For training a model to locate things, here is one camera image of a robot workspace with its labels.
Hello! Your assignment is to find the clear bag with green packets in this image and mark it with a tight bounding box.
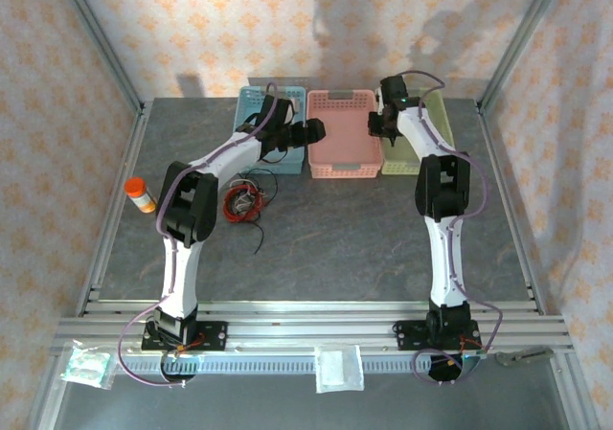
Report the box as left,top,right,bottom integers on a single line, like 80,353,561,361
60,346,119,391

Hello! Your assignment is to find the aluminium frame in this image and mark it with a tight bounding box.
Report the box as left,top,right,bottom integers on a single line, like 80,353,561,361
28,0,600,430

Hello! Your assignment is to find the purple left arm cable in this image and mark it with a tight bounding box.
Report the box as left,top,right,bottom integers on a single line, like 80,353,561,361
117,81,280,388

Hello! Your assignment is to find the pink plastic basket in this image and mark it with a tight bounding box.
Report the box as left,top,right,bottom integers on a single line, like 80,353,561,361
306,89,384,180

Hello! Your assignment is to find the red cable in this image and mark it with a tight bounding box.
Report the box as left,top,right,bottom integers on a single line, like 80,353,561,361
222,184,262,224

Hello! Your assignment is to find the orange pill bottle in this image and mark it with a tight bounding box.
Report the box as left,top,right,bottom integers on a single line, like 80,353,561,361
124,176,158,215

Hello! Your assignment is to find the green plastic basket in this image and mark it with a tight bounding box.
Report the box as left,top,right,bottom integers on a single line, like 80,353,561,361
380,87,455,176

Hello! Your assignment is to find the grey slotted cable duct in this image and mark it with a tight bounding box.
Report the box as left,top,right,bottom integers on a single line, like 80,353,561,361
117,355,488,374

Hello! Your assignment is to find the blue plastic basket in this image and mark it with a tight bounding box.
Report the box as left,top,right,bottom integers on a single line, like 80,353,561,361
233,85,307,176

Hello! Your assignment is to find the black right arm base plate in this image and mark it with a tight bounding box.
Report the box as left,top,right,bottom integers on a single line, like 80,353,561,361
393,319,480,352

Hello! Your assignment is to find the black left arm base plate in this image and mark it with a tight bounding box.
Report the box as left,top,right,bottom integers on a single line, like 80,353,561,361
142,321,229,352

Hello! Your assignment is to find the clear bag with white packet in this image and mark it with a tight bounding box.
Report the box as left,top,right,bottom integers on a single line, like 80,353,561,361
313,346,365,394

